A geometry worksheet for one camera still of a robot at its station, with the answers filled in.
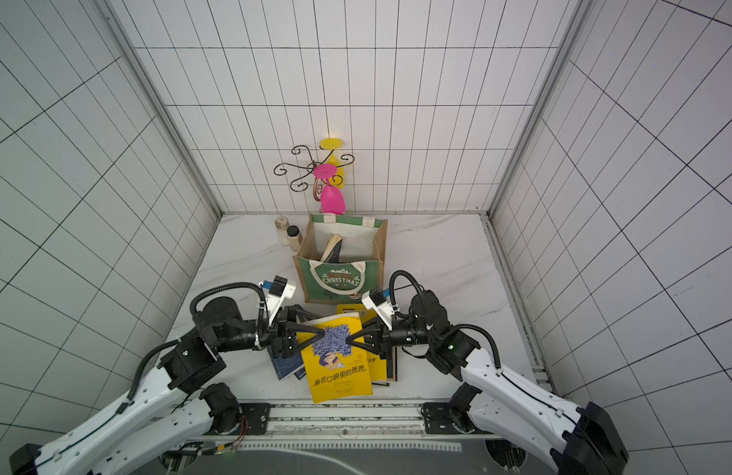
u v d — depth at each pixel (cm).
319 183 90
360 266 76
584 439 39
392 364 75
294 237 103
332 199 97
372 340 61
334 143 96
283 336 53
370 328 62
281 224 103
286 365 79
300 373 78
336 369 65
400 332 60
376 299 60
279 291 55
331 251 87
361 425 73
